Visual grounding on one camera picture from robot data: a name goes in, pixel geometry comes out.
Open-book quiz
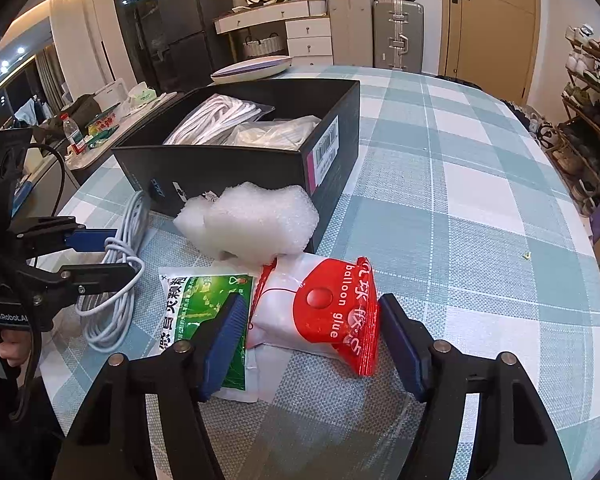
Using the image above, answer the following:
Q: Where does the plastic bottle red label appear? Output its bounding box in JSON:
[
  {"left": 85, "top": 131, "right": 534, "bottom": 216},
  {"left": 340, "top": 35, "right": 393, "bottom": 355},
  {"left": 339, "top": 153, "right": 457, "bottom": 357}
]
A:
[{"left": 59, "top": 113, "right": 89, "bottom": 157}]

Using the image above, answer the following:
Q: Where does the white cable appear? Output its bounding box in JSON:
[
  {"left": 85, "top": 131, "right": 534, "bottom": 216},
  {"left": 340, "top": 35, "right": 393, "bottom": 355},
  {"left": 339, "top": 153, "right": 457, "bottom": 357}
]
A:
[{"left": 74, "top": 190, "right": 152, "bottom": 352}]

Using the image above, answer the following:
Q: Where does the white oval plate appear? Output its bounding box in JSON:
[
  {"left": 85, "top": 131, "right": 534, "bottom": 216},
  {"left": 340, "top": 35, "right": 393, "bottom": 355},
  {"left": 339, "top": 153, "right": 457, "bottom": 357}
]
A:
[{"left": 209, "top": 55, "right": 294, "bottom": 85}]

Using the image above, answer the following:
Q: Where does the silver suitcase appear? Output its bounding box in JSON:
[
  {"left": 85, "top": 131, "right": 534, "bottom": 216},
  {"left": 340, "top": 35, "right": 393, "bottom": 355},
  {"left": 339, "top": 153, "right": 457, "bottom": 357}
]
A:
[{"left": 372, "top": 0, "right": 425, "bottom": 74}]

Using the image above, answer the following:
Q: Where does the grey refrigerator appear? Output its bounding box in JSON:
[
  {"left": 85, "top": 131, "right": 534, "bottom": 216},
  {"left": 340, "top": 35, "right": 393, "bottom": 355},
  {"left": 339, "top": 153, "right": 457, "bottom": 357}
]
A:
[{"left": 156, "top": 0, "right": 237, "bottom": 78}]

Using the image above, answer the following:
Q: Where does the green white tissue box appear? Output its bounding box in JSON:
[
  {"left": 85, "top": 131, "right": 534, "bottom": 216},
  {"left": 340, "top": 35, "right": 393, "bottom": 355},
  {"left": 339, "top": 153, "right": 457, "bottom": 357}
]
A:
[{"left": 129, "top": 84, "right": 159, "bottom": 105}]

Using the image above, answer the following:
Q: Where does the white dresser with drawers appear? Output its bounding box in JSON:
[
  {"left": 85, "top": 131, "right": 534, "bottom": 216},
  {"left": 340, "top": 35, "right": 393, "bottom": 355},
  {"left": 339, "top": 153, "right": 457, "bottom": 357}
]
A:
[{"left": 213, "top": 0, "right": 334, "bottom": 67}]

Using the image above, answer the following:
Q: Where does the woven white grey basket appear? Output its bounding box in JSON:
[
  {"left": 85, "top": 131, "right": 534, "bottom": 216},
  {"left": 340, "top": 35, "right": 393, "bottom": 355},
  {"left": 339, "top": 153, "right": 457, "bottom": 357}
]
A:
[{"left": 242, "top": 34, "right": 287, "bottom": 59}]

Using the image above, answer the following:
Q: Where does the white face mask packet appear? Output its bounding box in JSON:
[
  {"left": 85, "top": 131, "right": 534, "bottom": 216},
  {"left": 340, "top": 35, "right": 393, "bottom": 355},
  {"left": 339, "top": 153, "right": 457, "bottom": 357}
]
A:
[{"left": 227, "top": 115, "right": 324, "bottom": 152}]

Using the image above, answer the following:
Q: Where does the black glass cabinet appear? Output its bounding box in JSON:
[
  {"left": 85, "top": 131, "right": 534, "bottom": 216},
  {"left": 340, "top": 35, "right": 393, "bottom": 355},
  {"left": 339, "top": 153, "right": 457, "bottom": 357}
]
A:
[{"left": 108, "top": 0, "right": 170, "bottom": 88}]

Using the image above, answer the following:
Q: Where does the wooden shoe rack with shoes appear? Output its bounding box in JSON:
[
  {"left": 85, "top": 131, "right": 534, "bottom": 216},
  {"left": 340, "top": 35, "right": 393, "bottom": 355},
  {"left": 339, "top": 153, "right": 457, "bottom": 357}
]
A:
[{"left": 549, "top": 24, "right": 600, "bottom": 217}]

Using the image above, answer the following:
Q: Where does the bagged white rope bundle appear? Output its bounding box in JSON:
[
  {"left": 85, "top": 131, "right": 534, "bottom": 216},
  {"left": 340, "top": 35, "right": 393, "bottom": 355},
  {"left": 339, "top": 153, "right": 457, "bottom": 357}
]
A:
[{"left": 163, "top": 96, "right": 277, "bottom": 147}]

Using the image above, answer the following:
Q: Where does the white plastic container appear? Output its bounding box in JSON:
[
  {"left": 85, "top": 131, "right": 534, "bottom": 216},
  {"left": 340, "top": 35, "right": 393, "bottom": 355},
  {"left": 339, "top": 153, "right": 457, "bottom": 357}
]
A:
[{"left": 93, "top": 79, "right": 132, "bottom": 112}]

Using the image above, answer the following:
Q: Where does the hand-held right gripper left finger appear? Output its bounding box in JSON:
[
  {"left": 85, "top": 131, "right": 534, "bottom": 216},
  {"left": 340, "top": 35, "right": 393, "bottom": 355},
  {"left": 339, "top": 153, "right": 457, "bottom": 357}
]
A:
[{"left": 52, "top": 292, "right": 251, "bottom": 480}]

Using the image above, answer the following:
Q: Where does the beige wooden door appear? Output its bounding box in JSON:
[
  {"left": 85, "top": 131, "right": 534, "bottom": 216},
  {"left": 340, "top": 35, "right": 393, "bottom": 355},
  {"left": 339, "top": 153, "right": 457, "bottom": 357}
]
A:
[{"left": 439, "top": 0, "right": 539, "bottom": 79}]

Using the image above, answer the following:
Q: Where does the black cardboard box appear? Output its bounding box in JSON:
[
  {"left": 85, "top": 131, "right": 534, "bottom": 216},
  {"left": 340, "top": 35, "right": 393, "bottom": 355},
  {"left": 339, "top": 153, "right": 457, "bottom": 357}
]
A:
[{"left": 110, "top": 78, "right": 362, "bottom": 255}]

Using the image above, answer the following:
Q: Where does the black cable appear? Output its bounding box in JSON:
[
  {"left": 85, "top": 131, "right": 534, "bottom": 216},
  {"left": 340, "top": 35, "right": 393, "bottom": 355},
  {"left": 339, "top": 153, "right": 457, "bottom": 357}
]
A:
[{"left": 26, "top": 141, "right": 70, "bottom": 223}]

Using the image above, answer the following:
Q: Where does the red white balloon glue packet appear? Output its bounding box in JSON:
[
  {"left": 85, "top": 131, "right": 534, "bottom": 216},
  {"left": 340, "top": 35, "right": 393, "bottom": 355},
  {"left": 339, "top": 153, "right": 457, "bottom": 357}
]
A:
[{"left": 246, "top": 254, "right": 379, "bottom": 378}]

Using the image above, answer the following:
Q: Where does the grey side table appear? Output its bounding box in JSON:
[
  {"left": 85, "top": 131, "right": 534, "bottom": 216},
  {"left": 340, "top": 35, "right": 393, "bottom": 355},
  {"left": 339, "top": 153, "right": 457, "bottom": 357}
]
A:
[{"left": 64, "top": 89, "right": 183, "bottom": 188}]

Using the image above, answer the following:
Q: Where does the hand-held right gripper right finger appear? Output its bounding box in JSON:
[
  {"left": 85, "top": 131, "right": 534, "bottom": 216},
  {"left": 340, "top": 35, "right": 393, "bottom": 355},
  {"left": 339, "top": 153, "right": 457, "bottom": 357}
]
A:
[{"left": 377, "top": 293, "right": 574, "bottom": 480}]

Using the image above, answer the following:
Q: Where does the beige suitcase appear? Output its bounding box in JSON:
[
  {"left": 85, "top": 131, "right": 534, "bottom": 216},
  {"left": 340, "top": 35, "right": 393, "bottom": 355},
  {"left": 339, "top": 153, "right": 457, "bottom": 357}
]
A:
[{"left": 327, "top": 0, "right": 376, "bottom": 68}]

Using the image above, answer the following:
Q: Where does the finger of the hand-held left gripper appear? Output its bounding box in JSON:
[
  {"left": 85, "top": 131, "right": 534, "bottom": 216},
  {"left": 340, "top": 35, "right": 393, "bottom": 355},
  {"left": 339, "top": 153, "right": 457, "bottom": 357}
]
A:
[
  {"left": 9, "top": 215, "right": 119, "bottom": 257},
  {"left": 29, "top": 260, "right": 144, "bottom": 312}
]

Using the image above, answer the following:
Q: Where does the person's left hand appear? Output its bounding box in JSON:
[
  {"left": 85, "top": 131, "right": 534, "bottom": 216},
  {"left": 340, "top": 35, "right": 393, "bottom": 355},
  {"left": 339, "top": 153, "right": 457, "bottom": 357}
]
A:
[{"left": 0, "top": 325, "right": 32, "bottom": 390}]

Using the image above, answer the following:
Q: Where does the checked teal white tablecloth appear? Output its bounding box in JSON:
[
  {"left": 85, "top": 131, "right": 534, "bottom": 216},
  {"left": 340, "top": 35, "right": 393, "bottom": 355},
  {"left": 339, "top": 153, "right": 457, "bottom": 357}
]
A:
[{"left": 40, "top": 64, "right": 600, "bottom": 480}]

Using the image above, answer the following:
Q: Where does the green white granule packet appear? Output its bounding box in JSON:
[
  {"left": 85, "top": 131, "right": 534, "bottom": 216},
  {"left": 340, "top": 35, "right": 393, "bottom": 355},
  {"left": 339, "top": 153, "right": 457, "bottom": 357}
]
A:
[{"left": 156, "top": 265, "right": 259, "bottom": 404}]

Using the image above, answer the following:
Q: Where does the white foam piece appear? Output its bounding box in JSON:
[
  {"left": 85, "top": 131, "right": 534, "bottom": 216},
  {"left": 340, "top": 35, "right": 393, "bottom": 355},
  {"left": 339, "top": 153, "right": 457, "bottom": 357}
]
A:
[{"left": 173, "top": 183, "right": 321, "bottom": 264}]

